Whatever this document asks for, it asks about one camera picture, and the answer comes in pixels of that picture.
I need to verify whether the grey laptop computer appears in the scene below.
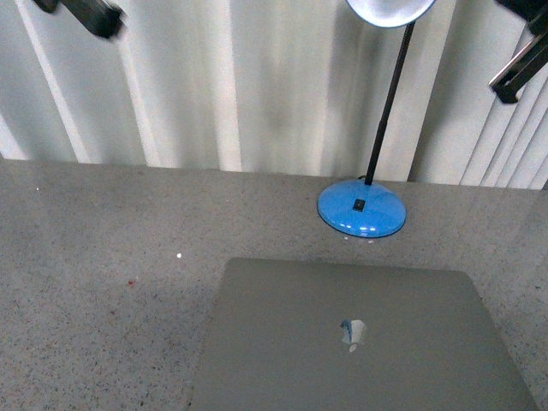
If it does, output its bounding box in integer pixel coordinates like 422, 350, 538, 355
189, 259, 536, 410

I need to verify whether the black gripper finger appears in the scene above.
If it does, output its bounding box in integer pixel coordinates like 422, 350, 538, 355
489, 29, 547, 104
33, 0, 124, 39

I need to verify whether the blue desk lamp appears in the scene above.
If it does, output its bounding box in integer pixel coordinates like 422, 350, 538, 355
317, 0, 434, 239

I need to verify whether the white pleated curtain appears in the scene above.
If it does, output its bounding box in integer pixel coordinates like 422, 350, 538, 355
1, 1, 547, 189

